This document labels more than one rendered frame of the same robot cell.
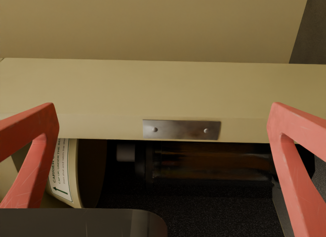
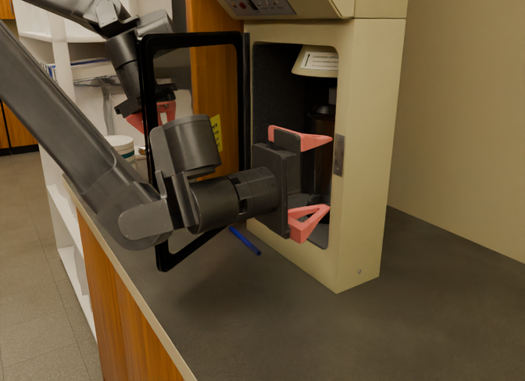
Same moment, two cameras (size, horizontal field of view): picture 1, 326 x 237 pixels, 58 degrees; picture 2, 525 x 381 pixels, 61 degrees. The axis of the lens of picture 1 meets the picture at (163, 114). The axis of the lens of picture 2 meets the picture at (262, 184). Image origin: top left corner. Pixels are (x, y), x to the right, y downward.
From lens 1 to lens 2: 0.48 m
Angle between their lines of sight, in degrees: 29
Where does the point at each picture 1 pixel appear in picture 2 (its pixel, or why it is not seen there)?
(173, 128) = (339, 151)
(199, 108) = (351, 165)
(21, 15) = not seen: outside the picture
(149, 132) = (337, 137)
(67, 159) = (327, 70)
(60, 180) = (314, 62)
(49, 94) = (365, 74)
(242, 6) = (474, 185)
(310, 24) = (442, 238)
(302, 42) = (429, 230)
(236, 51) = (436, 175)
